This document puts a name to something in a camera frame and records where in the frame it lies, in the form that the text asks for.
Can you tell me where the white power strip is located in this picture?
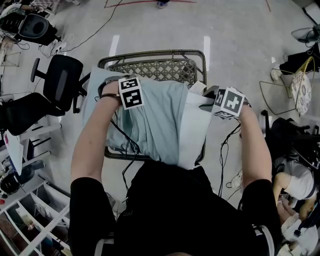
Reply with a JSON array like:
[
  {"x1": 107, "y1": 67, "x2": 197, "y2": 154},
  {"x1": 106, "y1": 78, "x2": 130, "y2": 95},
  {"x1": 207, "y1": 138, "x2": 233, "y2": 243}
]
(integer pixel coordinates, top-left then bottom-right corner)
[
  {"x1": 225, "y1": 172, "x2": 243, "y2": 189},
  {"x1": 52, "y1": 40, "x2": 69, "y2": 53}
]

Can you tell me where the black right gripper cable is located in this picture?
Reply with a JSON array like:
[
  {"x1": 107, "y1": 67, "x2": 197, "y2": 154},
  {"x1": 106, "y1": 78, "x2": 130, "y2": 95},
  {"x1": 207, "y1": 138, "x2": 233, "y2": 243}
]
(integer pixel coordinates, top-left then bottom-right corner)
[{"x1": 218, "y1": 121, "x2": 243, "y2": 199}]

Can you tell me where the white pod backpack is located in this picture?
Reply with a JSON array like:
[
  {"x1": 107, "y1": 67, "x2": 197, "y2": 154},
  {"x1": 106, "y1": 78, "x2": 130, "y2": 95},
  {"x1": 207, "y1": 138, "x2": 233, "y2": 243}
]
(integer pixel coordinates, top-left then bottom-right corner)
[{"x1": 0, "y1": 4, "x2": 60, "y2": 47}]

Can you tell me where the gold wire chair patterned cushion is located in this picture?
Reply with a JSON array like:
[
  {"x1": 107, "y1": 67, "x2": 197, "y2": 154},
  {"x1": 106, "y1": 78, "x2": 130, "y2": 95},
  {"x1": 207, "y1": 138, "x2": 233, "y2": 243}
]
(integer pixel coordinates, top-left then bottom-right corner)
[{"x1": 258, "y1": 56, "x2": 316, "y2": 117}]

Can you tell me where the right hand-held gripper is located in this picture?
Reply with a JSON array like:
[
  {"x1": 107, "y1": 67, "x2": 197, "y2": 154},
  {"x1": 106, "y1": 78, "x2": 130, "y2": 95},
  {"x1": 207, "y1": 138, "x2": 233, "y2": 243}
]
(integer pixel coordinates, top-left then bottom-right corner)
[{"x1": 198, "y1": 84, "x2": 252, "y2": 121}]

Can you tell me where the white paper card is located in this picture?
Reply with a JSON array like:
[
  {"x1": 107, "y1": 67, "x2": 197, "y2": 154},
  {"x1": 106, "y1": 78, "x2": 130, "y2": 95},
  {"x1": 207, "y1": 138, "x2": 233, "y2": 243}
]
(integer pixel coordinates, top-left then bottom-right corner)
[{"x1": 190, "y1": 80, "x2": 208, "y2": 96}]

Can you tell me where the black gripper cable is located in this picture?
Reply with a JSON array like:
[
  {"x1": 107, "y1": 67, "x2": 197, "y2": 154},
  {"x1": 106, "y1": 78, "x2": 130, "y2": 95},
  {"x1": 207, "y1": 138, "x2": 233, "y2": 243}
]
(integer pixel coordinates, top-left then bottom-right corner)
[
  {"x1": 94, "y1": 94, "x2": 141, "y2": 192},
  {"x1": 218, "y1": 121, "x2": 243, "y2": 199}
]

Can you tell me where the light blue pillowcase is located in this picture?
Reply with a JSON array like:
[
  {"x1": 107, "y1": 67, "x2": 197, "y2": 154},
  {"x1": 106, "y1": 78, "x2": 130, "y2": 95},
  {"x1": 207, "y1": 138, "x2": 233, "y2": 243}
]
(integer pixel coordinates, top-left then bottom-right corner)
[{"x1": 82, "y1": 65, "x2": 190, "y2": 166}]

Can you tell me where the white backpack shoulder strap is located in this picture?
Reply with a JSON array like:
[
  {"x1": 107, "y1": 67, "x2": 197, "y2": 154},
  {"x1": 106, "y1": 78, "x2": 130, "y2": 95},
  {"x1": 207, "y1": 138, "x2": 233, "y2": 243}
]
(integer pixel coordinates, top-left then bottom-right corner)
[
  {"x1": 93, "y1": 237, "x2": 115, "y2": 256},
  {"x1": 251, "y1": 223, "x2": 276, "y2": 256}
]

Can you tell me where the white pillow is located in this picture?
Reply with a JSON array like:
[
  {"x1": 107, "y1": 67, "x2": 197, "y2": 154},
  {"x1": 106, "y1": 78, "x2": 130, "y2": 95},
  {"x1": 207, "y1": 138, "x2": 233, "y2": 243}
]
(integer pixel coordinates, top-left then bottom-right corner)
[{"x1": 178, "y1": 88, "x2": 213, "y2": 171}]

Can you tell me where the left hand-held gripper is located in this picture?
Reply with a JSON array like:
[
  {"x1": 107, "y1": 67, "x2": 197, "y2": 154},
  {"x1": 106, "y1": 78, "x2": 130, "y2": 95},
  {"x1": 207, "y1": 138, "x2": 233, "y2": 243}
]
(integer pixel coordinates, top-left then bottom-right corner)
[{"x1": 98, "y1": 76, "x2": 145, "y2": 110}]

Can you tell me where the person's right forearm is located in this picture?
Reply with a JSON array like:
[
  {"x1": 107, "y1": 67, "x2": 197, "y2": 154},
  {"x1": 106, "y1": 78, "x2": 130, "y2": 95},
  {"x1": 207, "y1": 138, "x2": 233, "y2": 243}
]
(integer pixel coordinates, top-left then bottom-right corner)
[{"x1": 236, "y1": 107, "x2": 273, "y2": 188}]

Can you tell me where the white shelf unit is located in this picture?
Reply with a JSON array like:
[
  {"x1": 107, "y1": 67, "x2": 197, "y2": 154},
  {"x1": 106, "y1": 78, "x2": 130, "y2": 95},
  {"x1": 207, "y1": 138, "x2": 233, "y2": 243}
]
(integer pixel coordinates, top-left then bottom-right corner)
[{"x1": 0, "y1": 181, "x2": 73, "y2": 256}]

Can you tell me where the black office chair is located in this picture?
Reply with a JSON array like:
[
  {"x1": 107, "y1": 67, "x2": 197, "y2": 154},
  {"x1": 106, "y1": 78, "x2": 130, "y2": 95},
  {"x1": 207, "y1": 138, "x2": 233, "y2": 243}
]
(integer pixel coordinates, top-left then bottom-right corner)
[
  {"x1": 261, "y1": 109, "x2": 320, "y2": 171},
  {"x1": 0, "y1": 91, "x2": 66, "y2": 137},
  {"x1": 30, "y1": 54, "x2": 91, "y2": 115}
]

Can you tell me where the person's left forearm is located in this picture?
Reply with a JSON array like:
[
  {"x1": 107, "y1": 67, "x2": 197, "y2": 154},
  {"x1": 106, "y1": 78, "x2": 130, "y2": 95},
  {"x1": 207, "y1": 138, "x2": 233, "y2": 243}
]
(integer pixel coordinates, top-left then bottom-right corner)
[{"x1": 70, "y1": 81, "x2": 121, "y2": 185}]

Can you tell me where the person's black shirt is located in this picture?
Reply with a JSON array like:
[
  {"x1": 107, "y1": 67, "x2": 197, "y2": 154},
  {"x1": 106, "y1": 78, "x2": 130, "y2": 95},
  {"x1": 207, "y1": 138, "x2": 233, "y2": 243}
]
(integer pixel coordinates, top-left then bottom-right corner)
[{"x1": 67, "y1": 159, "x2": 283, "y2": 256}]

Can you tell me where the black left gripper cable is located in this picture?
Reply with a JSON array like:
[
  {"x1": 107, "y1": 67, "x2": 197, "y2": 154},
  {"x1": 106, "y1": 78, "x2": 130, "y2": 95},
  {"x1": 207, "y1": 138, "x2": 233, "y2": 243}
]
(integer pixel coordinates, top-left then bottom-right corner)
[{"x1": 94, "y1": 94, "x2": 141, "y2": 192}]

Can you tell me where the white desk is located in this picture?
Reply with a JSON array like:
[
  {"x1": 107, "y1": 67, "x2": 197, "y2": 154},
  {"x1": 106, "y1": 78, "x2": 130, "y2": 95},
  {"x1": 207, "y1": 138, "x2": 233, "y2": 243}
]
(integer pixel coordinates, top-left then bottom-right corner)
[{"x1": 0, "y1": 123, "x2": 63, "y2": 181}]

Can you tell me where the checkered cloth table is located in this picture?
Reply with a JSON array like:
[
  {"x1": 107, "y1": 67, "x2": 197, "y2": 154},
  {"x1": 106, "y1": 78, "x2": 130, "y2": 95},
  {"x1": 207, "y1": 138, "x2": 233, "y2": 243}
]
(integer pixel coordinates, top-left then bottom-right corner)
[{"x1": 31, "y1": 0, "x2": 63, "y2": 10}]

